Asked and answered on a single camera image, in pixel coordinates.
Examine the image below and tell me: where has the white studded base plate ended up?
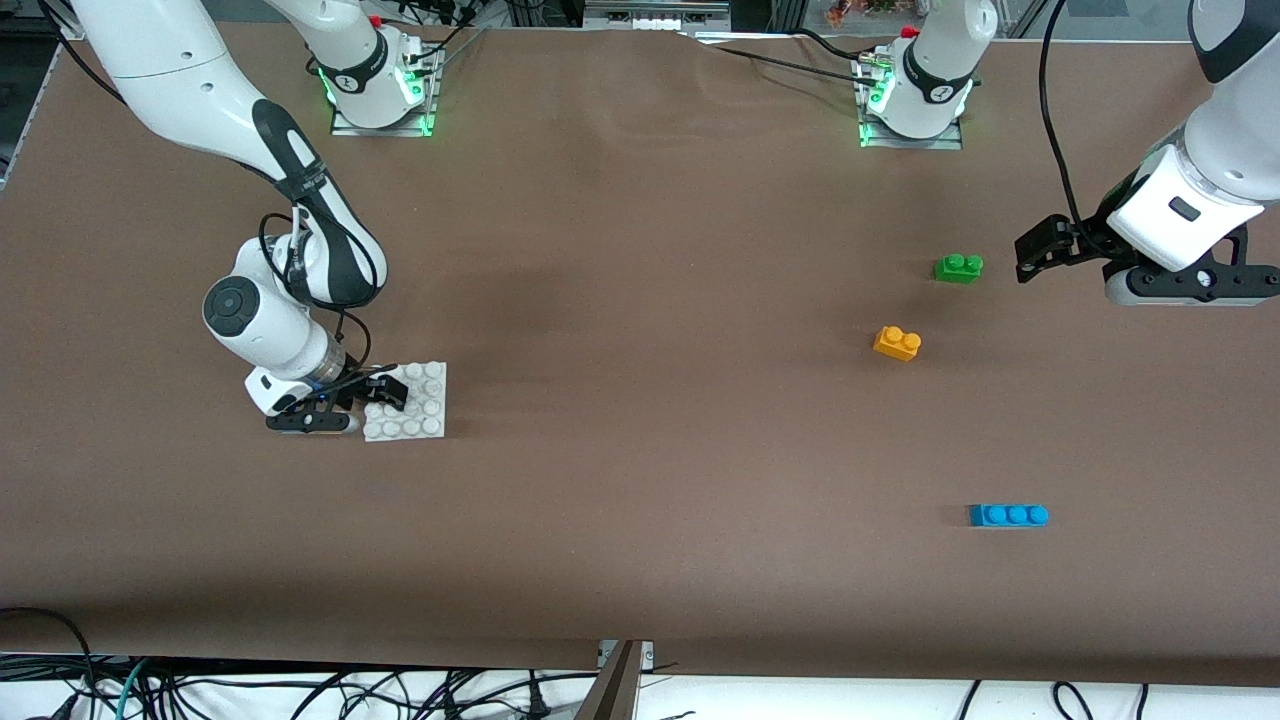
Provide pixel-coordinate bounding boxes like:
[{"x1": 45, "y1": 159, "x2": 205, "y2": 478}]
[{"x1": 362, "y1": 361, "x2": 448, "y2": 443}]

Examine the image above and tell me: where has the yellow two-stud block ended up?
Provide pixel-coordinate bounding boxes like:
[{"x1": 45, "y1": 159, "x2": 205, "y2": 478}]
[{"x1": 872, "y1": 326, "x2": 923, "y2": 363}]

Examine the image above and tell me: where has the blue three-stud block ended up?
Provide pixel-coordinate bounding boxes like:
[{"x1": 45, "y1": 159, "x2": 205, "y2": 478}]
[{"x1": 968, "y1": 503, "x2": 1050, "y2": 529}]

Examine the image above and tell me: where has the brown table cover sheet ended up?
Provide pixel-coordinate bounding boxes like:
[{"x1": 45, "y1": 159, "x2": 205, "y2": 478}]
[{"x1": 0, "y1": 18, "x2": 1280, "y2": 689}]

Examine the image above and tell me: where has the dark grey metal bar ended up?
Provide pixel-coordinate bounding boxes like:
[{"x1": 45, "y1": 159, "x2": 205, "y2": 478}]
[{"x1": 575, "y1": 642, "x2": 641, "y2": 720}]

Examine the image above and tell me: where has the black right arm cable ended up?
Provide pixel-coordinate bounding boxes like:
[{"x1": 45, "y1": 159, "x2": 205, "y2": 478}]
[{"x1": 40, "y1": 0, "x2": 391, "y2": 376}]

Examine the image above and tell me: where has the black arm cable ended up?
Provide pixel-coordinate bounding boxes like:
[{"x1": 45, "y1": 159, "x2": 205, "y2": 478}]
[
  {"x1": 1038, "y1": 0, "x2": 1096, "y2": 236},
  {"x1": 40, "y1": 0, "x2": 391, "y2": 376}
]

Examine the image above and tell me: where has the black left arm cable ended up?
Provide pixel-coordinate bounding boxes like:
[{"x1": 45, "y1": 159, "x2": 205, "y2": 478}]
[{"x1": 1038, "y1": 0, "x2": 1096, "y2": 236}]

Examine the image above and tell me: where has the black cable on table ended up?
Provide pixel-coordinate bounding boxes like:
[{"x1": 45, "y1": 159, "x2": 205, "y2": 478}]
[
  {"x1": 795, "y1": 28, "x2": 879, "y2": 65},
  {"x1": 690, "y1": 35, "x2": 883, "y2": 77}
]

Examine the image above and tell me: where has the black looped floor cable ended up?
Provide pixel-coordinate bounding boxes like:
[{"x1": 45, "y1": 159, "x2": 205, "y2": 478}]
[{"x1": 0, "y1": 607, "x2": 101, "y2": 720}]

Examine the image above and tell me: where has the teal floor cable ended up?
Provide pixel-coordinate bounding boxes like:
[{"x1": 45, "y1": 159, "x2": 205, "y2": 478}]
[{"x1": 116, "y1": 657, "x2": 153, "y2": 720}]

